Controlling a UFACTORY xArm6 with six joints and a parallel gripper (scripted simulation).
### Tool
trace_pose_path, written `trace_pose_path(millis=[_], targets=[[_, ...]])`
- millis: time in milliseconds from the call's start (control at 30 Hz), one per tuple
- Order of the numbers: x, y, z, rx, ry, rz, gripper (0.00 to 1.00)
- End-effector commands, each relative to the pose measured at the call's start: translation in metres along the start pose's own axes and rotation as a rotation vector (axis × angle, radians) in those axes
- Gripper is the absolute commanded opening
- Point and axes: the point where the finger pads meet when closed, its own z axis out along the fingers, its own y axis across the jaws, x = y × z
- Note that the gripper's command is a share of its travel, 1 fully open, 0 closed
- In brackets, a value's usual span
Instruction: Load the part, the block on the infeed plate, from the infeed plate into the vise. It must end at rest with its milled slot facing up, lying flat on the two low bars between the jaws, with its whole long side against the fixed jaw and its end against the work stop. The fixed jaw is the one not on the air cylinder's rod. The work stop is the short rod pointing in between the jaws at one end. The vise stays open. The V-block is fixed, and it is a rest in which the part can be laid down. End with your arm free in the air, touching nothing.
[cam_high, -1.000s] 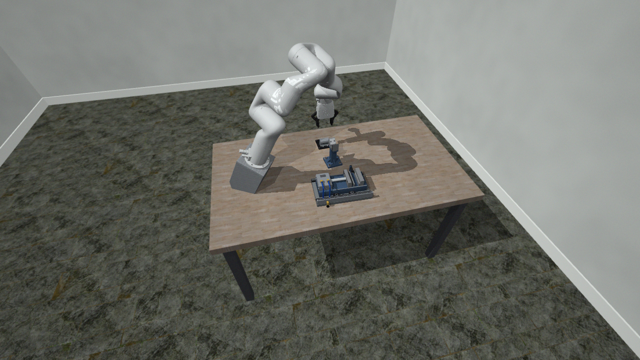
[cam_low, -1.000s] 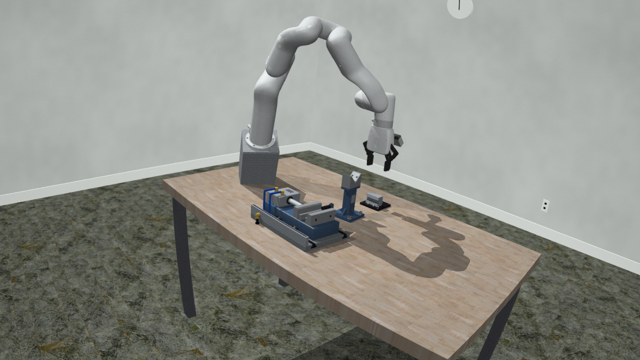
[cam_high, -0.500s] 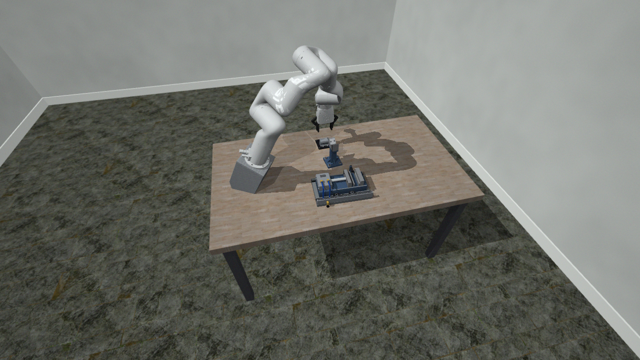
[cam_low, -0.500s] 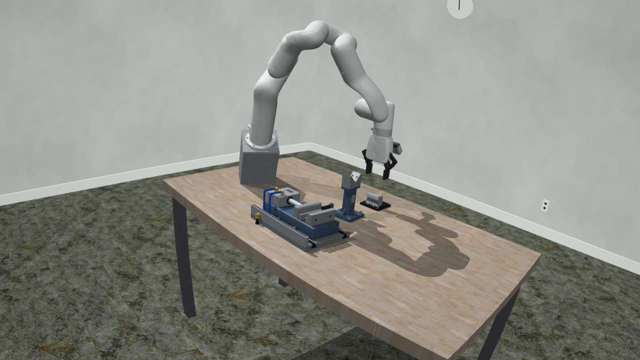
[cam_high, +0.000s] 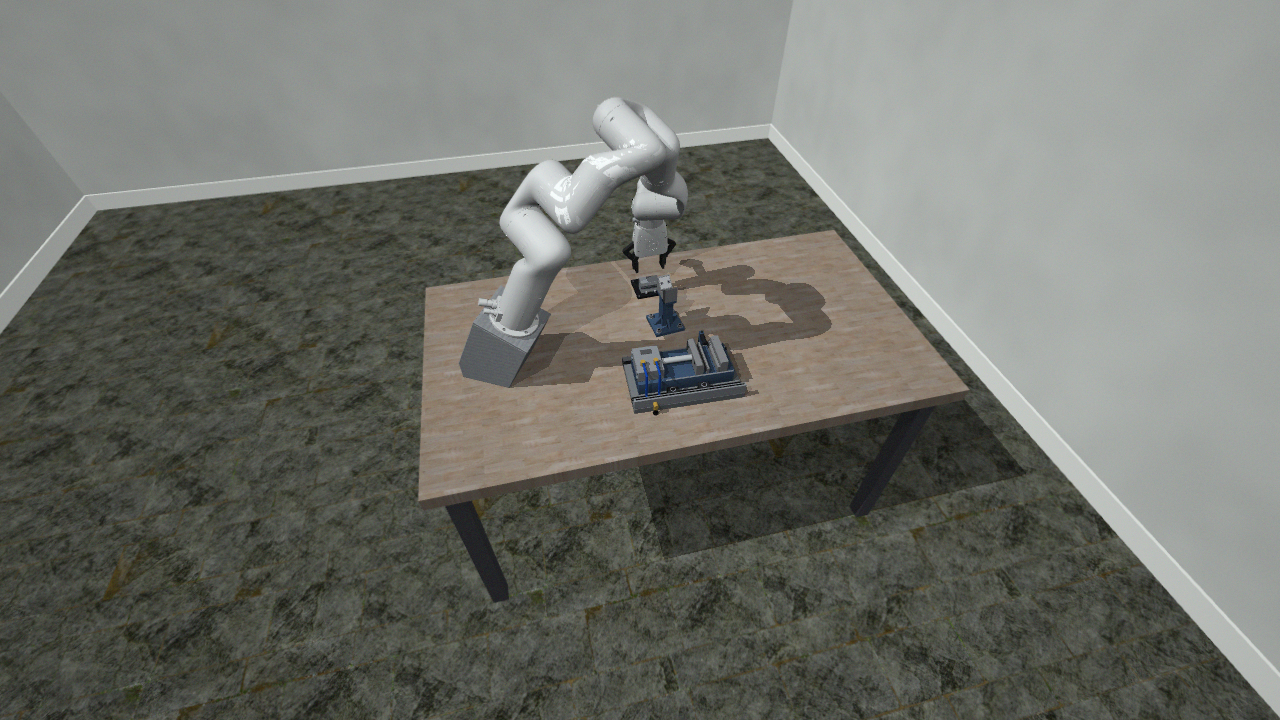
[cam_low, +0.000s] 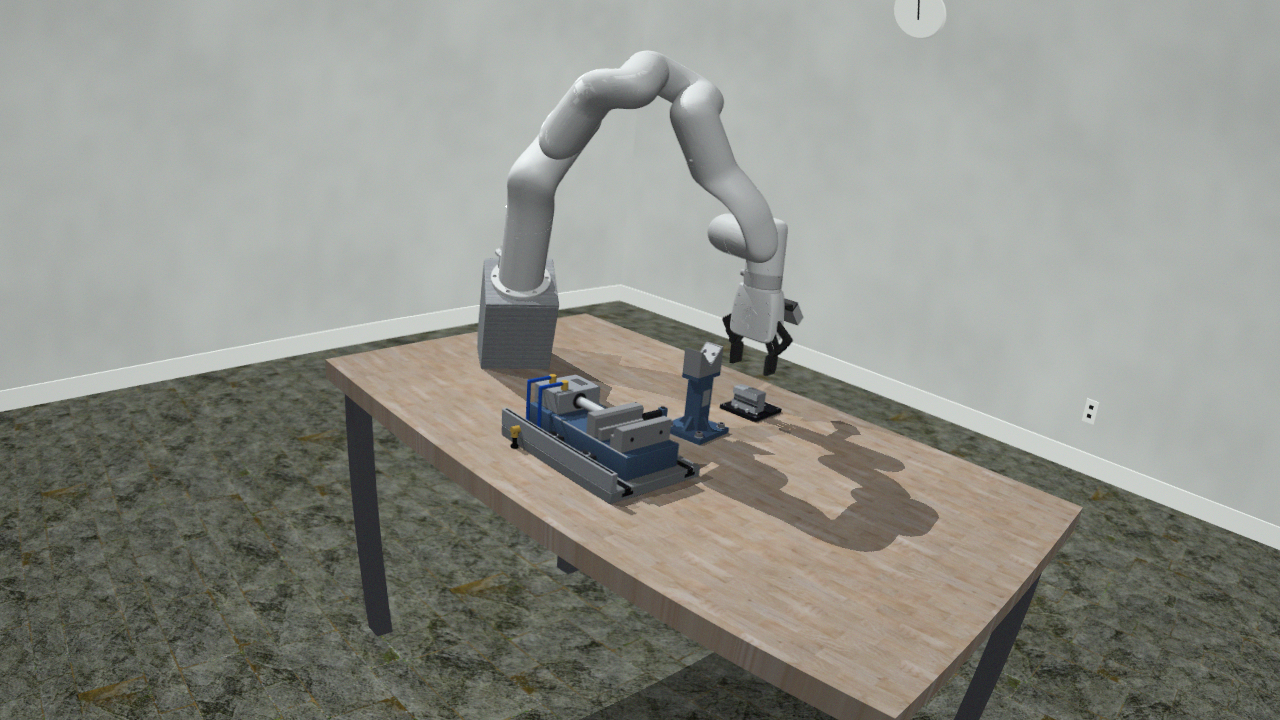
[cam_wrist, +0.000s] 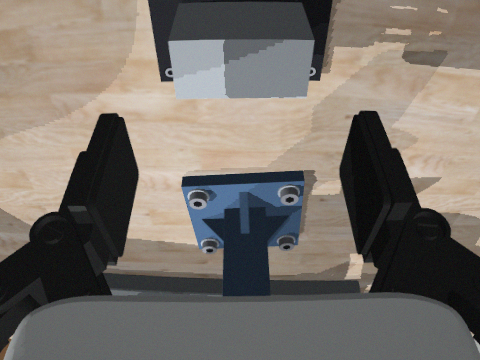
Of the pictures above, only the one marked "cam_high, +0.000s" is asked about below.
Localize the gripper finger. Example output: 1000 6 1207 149
622 242 639 273
659 238 676 269

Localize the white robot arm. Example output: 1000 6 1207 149
477 97 689 338

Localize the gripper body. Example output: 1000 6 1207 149
632 220 668 258

